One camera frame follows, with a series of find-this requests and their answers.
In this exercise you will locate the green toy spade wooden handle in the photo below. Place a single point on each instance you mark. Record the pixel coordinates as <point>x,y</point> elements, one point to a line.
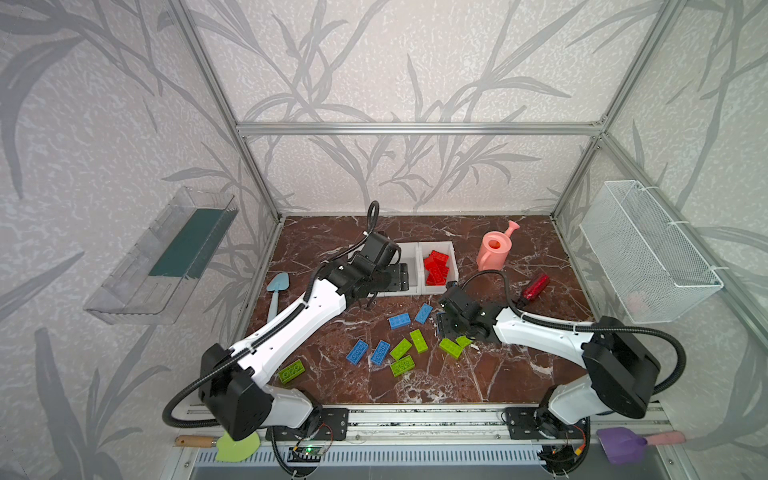
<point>227,449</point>

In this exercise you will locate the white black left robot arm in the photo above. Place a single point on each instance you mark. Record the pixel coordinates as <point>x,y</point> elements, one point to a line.
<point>234,391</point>

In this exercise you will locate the white right sorting bin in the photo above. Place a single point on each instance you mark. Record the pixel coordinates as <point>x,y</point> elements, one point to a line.
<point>425,249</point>

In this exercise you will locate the red handled tool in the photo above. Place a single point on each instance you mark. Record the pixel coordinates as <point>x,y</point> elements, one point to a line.
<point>534,288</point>

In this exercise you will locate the clear wall shelf green mat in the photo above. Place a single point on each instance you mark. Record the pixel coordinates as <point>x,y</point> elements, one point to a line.
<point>157,277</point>

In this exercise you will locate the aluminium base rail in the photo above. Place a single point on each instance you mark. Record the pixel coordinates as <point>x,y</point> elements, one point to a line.
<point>479,423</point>

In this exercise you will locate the light blue toy trowel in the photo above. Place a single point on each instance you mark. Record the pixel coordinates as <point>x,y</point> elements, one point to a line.
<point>278,284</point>

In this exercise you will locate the blue lego brick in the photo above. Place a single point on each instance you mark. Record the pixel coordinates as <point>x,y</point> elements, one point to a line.
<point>399,321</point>
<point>358,352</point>
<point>380,352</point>
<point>423,313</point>

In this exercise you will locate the purple toy shovel pink handle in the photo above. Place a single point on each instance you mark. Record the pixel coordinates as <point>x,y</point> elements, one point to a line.
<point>622,446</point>

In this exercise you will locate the red lego brick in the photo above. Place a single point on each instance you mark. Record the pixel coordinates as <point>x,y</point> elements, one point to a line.
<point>431,266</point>
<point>439,257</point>
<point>435,279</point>

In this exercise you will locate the white sorting bin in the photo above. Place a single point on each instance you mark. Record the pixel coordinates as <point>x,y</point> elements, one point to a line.
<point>408,264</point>
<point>425,249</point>

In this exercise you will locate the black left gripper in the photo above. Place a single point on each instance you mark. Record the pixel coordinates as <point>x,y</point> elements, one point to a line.
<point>393,278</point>

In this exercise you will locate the pink toy watering can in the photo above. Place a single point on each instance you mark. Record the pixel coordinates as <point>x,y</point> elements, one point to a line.
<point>495,247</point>

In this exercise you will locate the white wire wall basket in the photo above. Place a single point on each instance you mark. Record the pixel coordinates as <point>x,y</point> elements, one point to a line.
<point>655,270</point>

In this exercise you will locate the white middle sorting bin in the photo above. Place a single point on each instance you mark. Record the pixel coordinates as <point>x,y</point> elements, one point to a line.
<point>408,264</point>

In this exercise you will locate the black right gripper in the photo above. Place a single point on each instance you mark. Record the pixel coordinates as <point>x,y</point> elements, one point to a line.
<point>447,324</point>

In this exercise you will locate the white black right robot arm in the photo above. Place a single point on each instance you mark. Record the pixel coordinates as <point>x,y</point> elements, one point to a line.
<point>625,366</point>

